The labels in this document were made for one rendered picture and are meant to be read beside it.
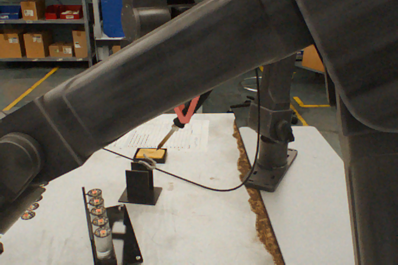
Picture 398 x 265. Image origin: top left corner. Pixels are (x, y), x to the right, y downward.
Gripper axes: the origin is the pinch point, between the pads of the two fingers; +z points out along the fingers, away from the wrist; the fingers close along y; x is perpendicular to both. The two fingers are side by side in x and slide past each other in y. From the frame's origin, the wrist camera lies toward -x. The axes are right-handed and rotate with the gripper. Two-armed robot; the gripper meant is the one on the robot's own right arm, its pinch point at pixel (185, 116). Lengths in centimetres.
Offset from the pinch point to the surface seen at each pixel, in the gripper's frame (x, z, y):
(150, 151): -11.9, 16.2, -16.7
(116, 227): -10.4, 16.5, 11.7
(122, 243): -8.0, 16.6, 15.5
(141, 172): -8.5, 11.2, 1.8
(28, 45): -253, 62, -356
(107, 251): -8.6, 14.2, 20.1
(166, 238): -1.6, 17.7, 12.0
